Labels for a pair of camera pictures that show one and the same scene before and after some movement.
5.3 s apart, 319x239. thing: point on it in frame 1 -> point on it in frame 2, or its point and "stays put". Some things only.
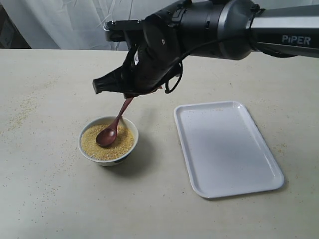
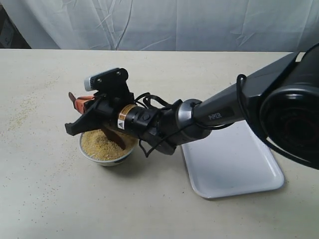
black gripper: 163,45 -> 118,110
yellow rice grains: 122,144 stays put
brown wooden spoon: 107,136 -> 108,130
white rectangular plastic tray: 225,153 stays put
